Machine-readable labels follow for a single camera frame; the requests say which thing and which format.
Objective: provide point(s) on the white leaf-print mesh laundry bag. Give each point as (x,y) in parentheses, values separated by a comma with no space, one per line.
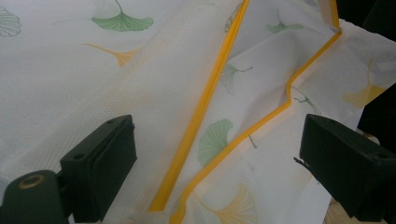
(140,77)

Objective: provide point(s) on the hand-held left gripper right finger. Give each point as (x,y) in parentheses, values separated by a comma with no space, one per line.
(345,168)

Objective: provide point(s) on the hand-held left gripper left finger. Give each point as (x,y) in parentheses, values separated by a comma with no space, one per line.
(99,168)

